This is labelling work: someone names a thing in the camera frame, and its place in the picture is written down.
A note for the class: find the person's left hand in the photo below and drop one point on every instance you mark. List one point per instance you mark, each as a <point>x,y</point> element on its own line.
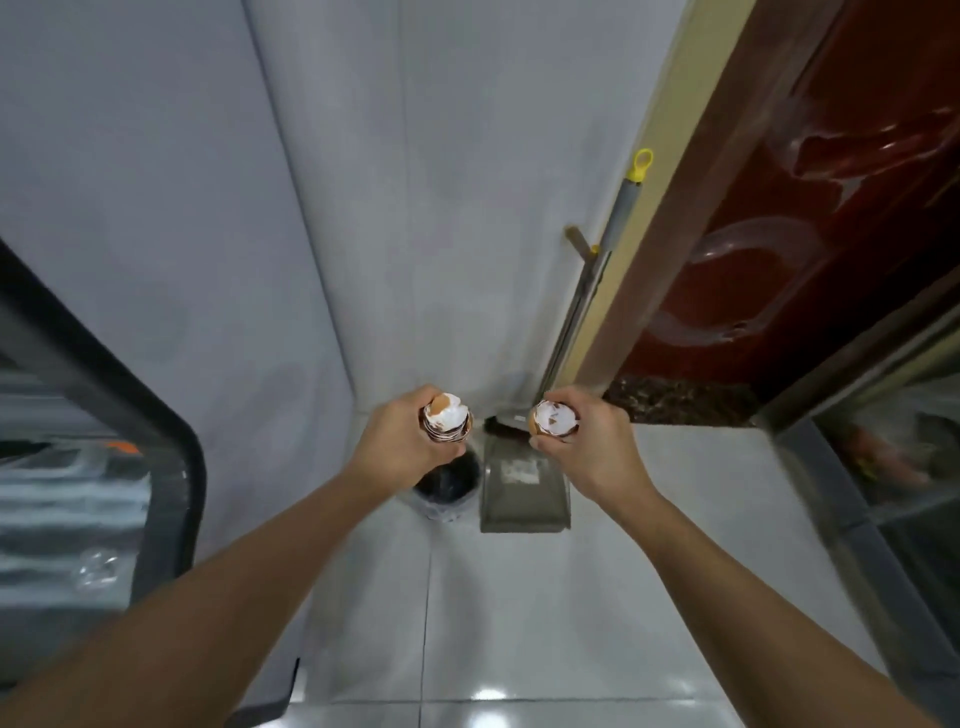
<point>394,447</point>

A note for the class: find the person's right hand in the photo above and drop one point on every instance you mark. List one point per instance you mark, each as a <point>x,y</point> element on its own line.
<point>600,450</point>

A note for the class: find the person's left thumb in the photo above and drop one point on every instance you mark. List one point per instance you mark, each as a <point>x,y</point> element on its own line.
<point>444,453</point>

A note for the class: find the person's right thumb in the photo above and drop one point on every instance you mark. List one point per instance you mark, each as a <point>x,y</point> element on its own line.
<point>549,444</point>

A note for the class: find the brown eggshell half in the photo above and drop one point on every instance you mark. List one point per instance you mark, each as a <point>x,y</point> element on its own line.
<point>554,419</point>

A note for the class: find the stack of brown eggshells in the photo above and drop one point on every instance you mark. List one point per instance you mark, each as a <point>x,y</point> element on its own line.
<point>445,417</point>

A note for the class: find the person's left forearm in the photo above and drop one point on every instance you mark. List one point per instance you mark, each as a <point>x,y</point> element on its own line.
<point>187,615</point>

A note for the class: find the person's right forearm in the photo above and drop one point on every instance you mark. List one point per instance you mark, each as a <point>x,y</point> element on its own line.
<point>757,622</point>

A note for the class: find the black trash bin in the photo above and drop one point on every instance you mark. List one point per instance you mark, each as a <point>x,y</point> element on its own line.
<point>447,483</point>

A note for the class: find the grey dustpan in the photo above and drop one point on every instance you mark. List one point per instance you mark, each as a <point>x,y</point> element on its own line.
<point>523,480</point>

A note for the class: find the glass-front cabinet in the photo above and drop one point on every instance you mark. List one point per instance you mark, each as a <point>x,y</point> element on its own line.
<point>885,510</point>

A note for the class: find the dark red door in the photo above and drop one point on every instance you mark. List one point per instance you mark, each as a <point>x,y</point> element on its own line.
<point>802,202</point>

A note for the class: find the black-framed glass door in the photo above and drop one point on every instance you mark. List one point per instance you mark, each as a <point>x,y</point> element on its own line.
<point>82,480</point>

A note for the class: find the brown door frame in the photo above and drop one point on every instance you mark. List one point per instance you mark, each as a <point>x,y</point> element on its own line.
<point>675,195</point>

